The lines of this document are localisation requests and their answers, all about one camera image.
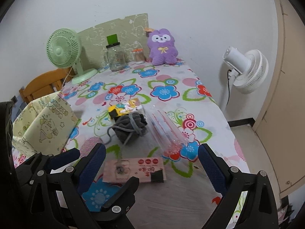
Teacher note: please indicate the green desk fan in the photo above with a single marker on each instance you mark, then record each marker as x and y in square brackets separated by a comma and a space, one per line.
[62, 50]

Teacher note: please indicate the yellow patterned fabric storage box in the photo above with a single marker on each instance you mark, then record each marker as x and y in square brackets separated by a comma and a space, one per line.
[47, 124]

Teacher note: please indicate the pink tissue pack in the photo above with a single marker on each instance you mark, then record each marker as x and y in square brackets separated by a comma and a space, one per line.
[143, 169]

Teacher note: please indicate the toothpick jar with orange lid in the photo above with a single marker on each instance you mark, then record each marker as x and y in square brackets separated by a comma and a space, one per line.
[138, 56]

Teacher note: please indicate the green patterned board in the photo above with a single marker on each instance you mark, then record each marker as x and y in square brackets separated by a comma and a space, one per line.
[128, 28]

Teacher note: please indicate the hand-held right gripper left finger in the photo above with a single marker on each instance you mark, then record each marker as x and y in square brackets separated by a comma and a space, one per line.
[91, 167]

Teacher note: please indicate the yellow cartoon tissue pack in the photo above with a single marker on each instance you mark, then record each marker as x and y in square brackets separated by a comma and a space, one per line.
[126, 107]

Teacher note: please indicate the glass jar with green lid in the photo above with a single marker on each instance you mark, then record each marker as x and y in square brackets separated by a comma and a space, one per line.
[116, 57]

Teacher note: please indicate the clear zip bag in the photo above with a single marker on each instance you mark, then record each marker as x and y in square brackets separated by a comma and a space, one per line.
[164, 131]

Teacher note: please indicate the purple plush bunny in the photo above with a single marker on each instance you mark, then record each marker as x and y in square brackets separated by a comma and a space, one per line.
[163, 50]

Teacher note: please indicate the white standing fan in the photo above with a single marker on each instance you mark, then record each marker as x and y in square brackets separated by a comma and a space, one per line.
[252, 69]

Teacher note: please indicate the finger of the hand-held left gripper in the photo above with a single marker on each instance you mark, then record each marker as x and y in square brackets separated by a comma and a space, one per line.
[119, 195]
[64, 157]

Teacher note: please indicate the wall outlet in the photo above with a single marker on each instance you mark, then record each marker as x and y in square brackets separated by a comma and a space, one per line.
[14, 99]

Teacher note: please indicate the beige door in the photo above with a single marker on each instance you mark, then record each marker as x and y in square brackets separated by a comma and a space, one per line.
[286, 100]

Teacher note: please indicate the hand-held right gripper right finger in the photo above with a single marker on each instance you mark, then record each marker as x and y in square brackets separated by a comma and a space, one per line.
[212, 169]

